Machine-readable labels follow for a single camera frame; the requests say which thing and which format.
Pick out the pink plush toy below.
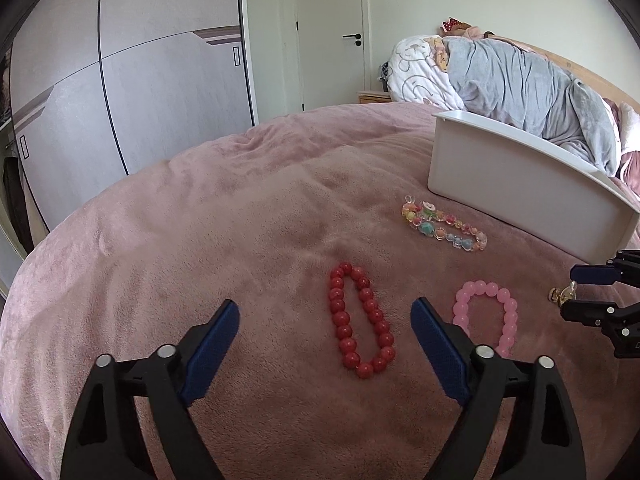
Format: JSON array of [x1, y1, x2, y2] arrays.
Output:
[[450, 24, 496, 41]]

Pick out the sliding door wardrobe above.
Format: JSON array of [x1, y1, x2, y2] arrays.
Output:
[[0, 0, 258, 261]]

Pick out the pink pillow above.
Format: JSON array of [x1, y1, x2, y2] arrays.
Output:
[[602, 97, 640, 191]]

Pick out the pink bead bracelet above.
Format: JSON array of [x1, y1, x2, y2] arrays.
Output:
[[451, 281, 519, 358]]

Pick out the grey blanket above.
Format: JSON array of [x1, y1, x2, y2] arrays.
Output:
[[442, 37, 621, 176]]

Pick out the white patterned pillow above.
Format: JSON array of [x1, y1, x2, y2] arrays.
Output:
[[389, 35, 466, 111]]

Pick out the wooden headboard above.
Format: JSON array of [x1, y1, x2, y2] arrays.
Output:
[[500, 37, 640, 111]]

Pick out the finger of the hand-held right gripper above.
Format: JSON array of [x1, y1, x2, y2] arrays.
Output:
[[570, 249, 640, 286], [560, 297, 640, 341]]

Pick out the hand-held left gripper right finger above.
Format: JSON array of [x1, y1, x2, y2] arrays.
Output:
[[410, 296, 586, 480]]

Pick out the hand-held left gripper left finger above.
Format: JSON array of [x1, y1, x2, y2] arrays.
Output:
[[60, 299, 241, 480]]

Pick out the white door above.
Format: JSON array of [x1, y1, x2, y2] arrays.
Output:
[[292, 0, 373, 111]]

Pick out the white storage box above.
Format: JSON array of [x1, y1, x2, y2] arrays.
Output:
[[427, 110, 640, 266]]

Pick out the pink bed blanket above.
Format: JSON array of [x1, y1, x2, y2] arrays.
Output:
[[0, 101, 640, 480]]

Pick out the white tall cabinet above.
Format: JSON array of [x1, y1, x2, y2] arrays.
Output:
[[237, 0, 301, 126]]

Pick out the red bead bracelet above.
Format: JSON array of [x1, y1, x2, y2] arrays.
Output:
[[328, 261, 397, 380]]

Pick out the colourful bead bracelet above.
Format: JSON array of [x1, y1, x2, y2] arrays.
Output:
[[401, 195, 488, 252]]

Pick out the small gold clear trinket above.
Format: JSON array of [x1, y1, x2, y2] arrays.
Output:
[[549, 283, 577, 305]]

